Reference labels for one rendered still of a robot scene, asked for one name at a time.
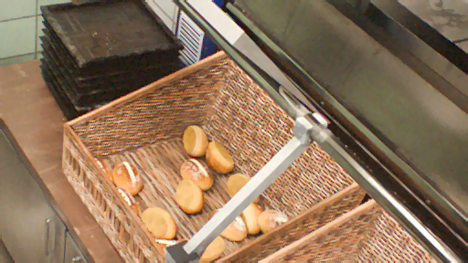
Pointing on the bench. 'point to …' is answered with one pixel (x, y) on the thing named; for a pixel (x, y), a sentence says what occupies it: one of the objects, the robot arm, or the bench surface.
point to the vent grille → (192, 38)
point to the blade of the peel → (245, 45)
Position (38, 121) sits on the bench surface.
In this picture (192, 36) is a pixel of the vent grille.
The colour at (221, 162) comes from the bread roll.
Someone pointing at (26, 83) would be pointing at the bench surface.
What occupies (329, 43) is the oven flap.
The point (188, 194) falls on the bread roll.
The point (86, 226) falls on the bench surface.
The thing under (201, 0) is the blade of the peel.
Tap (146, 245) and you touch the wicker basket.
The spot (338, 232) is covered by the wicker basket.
